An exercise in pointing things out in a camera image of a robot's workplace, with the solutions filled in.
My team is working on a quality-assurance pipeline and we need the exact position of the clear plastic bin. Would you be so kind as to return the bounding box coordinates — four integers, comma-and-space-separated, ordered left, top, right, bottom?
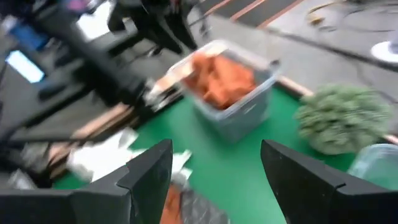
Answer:
347, 143, 398, 191
167, 39, 280, 142

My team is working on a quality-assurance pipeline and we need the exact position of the green artificial potted plant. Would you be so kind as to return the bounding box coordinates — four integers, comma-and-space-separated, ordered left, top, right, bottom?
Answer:
294, 83, 392, 156

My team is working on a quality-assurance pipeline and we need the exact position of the gray desk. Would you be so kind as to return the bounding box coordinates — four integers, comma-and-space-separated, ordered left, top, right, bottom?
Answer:
0, 55, 125, 141

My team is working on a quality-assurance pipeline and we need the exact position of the white paper sheet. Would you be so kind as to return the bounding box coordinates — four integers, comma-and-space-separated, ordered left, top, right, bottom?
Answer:
76, 1, 116, 41

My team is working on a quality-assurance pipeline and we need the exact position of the dark gray white-grid towel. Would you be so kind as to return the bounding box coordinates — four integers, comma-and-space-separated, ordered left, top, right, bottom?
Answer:
179, 174, 231, 224

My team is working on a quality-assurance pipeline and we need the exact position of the black floor cable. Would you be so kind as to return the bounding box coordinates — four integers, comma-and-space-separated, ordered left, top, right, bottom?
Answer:
317, 6, 398, 34

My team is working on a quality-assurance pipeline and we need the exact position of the black orange-striped floor mat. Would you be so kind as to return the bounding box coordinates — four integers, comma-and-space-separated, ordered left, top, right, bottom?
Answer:
198, 0, 305, 29

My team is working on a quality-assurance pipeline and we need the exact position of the yellow extension cord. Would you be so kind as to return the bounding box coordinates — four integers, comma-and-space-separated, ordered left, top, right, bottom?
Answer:
306, 1, 346, 26

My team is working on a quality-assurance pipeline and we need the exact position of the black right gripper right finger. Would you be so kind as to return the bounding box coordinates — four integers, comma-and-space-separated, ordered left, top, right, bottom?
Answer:
261, 139, 398, 224

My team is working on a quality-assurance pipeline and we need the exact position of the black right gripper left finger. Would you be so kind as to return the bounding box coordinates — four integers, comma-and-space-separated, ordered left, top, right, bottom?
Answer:
71, 139, 174, 224

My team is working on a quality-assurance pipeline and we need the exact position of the orange towel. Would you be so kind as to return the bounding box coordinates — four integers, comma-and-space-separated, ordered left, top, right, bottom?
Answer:
160, 184, 185, 224
183, 52, 257, 110

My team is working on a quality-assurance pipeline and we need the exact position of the white plain towel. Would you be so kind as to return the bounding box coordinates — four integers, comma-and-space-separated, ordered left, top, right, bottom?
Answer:
67, 127, 193, 184

